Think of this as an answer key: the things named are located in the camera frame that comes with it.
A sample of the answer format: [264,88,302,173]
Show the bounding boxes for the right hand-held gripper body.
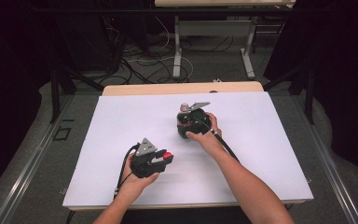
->
[185,101,213,137]

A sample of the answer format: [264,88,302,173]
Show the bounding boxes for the white floor cable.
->
[127,15,195,82]

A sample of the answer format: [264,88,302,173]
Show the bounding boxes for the aluminium floor rail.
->
[287,92,358,224]
[0,94,76,224]

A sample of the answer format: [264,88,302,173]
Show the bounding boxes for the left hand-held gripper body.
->
[130,137,168,179]

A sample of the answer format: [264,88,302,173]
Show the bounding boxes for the left hand-held gripper black cable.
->
[113,143,142,200]

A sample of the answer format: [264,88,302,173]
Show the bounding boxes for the right hand-held gripper black cable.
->
[195,118,241,164]

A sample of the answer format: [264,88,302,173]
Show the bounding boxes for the tangle of black floor cables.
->
[101,17,235,86]

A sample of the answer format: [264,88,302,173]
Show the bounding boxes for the black curtain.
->
[0,0,60,203]
[262,0,358,185]

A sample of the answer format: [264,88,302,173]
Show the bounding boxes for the wooden table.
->
[62,80,314,212]

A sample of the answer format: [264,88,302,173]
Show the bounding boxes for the dark drink bottle red label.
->
[176,103,197,140]

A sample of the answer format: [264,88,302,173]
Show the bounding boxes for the black metal stand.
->
[49,66,105,124]
[262,60,315,126]

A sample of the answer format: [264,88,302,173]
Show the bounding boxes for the person's right hand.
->
[185,111,224,151]

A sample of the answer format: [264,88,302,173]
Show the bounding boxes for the floor socket plate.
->
[52,126,73,142]

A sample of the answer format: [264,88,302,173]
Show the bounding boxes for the white-framed desk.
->
[154,0,296,80]

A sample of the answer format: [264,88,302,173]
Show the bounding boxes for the person's left hand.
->
[121,153,160,196]

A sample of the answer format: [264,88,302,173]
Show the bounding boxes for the white table sheet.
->
[62,91,314,208]

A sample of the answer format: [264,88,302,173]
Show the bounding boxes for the hand-held gripper black cable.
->
[113,143,142,200]
[195,118,241,164]

